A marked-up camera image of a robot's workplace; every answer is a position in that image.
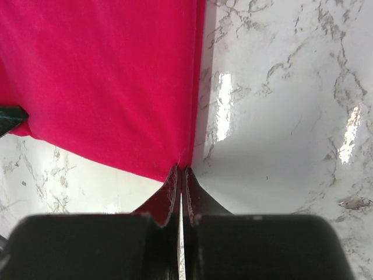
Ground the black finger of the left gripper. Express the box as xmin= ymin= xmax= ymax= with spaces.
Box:
xmin=0 ymin=106 xmax=29 ymax=137

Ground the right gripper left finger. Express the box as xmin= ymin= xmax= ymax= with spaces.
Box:
xmin=1 ymin=166 xmax=181 ymax=279

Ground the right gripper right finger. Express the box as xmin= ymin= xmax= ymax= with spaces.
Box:
xmin=181 ymin=167 xmax=349 ymax=279

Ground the red t shirt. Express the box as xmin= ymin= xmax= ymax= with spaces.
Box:
xmin=0 ymin=0 xmax=207 ymax=184

